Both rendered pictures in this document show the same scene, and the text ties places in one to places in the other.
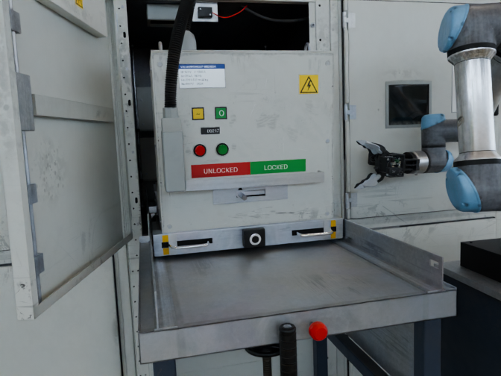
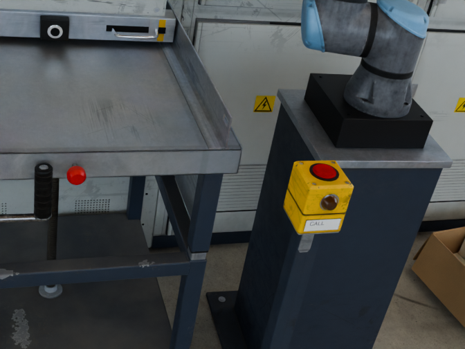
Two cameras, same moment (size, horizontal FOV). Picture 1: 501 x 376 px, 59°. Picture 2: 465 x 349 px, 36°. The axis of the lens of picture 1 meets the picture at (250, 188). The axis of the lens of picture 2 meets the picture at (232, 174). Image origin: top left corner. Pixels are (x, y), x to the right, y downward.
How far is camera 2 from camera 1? 51 cm
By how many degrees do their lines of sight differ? 28
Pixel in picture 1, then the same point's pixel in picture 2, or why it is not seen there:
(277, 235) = (86, 28)
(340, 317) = (106, 162)
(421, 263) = (219, 113)
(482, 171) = (335, 10)
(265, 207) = not seen: outside the picture
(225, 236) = (16, 20)
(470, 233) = not seen: hidden behind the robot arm
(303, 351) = not seen: hidden behind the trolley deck
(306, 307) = (70, 148)
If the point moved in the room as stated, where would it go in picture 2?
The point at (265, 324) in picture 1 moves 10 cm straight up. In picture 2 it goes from (21, 160) to (22, 109)
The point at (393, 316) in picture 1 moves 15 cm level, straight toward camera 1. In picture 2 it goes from (166, 167) to (137, 211)
